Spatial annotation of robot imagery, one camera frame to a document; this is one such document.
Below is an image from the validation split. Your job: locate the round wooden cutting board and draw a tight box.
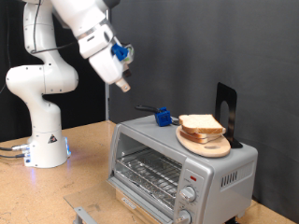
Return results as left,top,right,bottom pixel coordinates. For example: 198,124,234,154
175,125,232,159

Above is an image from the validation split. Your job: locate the wooden crate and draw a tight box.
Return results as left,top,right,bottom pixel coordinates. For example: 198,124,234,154
115,189,171,224

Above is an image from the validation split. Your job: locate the silver toaster oven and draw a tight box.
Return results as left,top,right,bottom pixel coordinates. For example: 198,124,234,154
107,114,259,224

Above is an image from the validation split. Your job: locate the metal spatula with blue block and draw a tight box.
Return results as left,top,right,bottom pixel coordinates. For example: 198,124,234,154
135,104,182,127

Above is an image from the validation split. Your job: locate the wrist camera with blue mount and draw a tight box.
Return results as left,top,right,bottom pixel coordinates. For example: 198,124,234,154
111,42,135,65

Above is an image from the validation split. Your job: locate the wire oven rack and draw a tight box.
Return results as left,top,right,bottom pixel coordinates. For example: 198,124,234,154
115,147,183,210

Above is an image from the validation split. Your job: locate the black metal bookend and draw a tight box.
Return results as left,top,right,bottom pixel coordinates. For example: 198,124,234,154
214,82,244,149

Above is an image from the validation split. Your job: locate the glass oven door with handle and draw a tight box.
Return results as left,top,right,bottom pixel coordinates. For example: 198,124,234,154
64,179,164,224

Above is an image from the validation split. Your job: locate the grey base cable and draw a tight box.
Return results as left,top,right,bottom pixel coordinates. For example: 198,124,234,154
0,143,31,153
0,152,26,160

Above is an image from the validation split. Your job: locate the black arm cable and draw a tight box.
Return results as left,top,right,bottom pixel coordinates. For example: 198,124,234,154
30,0,79,56

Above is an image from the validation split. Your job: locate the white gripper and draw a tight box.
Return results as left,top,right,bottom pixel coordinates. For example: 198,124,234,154
88,36,133,93

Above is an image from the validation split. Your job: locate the silver oven knob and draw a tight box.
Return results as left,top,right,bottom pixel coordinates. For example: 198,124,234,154
175,208,192,224
179,185,197,203

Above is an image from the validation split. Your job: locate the vertical metal pole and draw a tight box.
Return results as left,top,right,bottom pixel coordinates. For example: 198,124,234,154
103,8,111,121

